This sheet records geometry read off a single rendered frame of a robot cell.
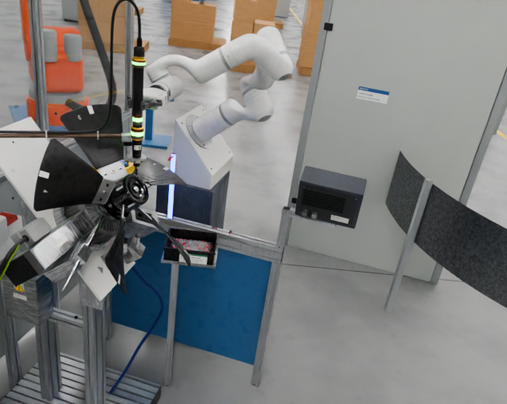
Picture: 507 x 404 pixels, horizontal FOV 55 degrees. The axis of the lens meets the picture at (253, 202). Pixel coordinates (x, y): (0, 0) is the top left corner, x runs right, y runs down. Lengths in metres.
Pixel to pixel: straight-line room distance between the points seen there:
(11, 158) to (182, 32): 9.44
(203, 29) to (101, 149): 9.32
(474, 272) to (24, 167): 2.26
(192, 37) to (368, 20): 8.04
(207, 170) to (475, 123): 1.82
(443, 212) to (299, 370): 1.20
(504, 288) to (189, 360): 1.70
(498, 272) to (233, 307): 1.38
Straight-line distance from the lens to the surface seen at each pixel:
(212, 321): 2.58
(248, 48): 1.88
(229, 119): 2.39
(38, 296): 2.06
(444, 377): 3.18
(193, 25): 11.07
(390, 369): 3.08
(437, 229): 3.04
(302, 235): 3.83
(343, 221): 2.08
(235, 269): 2.36
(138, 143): 1.82
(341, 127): 3.47
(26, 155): 1.94
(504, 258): 2.83
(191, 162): 2.46
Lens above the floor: 2.02
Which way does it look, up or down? 27 degrees down
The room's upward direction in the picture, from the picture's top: 8 degrees clockwise
